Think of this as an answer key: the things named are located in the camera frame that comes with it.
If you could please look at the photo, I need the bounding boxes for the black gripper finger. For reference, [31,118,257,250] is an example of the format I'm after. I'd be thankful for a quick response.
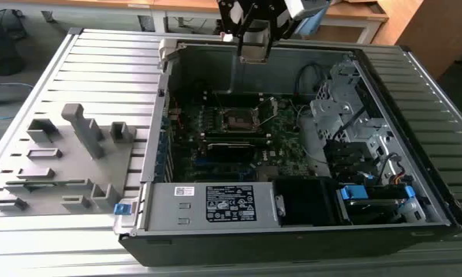
[236,4,259,63]
[265,21,275,63]

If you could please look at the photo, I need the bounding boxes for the silver CPU green edge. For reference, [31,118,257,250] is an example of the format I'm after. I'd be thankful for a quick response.
[239,42,270,63]

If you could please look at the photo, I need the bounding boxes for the CPU socket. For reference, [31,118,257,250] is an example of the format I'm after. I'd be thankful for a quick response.
[215,106,265,133]

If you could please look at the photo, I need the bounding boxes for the grey case release latch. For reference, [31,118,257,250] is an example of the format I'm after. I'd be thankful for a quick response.
[158,39,188,72]

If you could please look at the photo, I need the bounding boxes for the silver metal drive cage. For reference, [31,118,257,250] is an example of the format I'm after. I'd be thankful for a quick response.
[309,62,396,174]

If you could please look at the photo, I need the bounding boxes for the green RAM stick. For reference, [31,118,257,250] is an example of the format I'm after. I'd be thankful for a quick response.
[206,136,267,143]
[5,179,87,187]

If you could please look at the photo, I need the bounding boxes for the long wooden desk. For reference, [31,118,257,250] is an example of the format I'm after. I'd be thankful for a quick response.
[0,0,158,23]

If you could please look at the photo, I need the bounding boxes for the green motherboard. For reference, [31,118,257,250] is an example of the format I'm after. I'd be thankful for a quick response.
[164,89,333,183]

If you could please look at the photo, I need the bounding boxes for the black graphics card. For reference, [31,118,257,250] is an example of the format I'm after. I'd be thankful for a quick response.
[206,141,258,164]

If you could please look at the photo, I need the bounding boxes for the wooden cabinet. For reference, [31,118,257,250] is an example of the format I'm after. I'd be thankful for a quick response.
[371,0,462,80]

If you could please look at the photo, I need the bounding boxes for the black plastic drive bay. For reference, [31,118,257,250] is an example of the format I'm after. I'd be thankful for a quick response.
[323,140,379,181]

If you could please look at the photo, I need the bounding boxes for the grey chipset heatsink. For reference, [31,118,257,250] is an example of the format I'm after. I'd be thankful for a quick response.
[255,166,281,182]

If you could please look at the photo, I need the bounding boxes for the grey parts rack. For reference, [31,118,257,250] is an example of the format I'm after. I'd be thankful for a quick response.
[0,103,140,218]

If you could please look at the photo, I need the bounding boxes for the hard disk blue carrier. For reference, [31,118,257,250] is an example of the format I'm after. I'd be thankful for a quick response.
[337,184,416,226]

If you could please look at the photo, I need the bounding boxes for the grey power supply unit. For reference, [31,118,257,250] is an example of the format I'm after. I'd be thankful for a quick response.
[138,181,281,231]

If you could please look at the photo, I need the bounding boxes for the black mesh waste bin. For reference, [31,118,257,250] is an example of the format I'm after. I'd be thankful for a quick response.
[0,8,28,77]

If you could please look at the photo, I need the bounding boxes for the black open PC case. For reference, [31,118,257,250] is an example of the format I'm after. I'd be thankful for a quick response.
[114,36,462,268]

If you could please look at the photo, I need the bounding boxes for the grey wire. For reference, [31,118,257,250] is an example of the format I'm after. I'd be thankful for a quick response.
[290,99,333,171]

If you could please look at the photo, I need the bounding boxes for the red black twisted wire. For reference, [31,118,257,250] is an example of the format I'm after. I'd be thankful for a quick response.
[170,92,186,129]

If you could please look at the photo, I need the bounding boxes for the coloured power cable bundle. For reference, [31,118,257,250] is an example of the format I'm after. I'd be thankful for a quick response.
[377,152,413,187]

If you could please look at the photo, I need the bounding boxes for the blue floor cable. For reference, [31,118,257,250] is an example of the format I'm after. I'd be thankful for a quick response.
[0,82,35,121]

